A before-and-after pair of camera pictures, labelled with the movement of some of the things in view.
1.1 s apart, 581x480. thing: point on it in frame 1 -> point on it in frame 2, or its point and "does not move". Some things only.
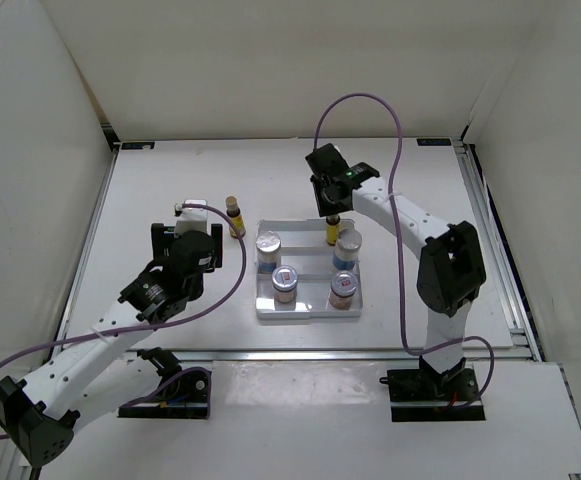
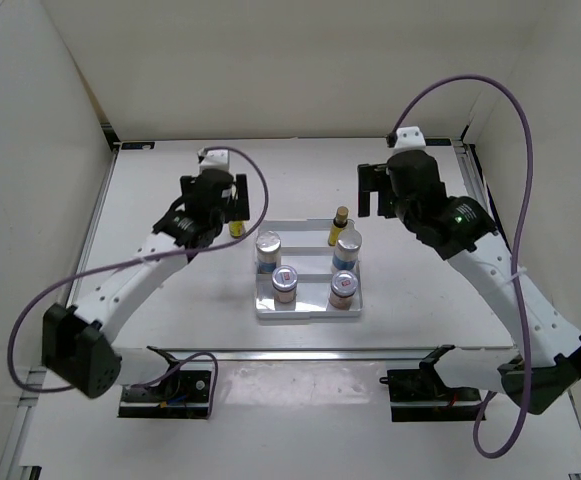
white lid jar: [344, 284] does not move
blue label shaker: [268, 244] does not move
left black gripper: [157, 231] -> [237, 208]
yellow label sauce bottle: [233, 213] does not move
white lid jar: [284, 281] does not move
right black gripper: [324, 209] -> [373, 179]
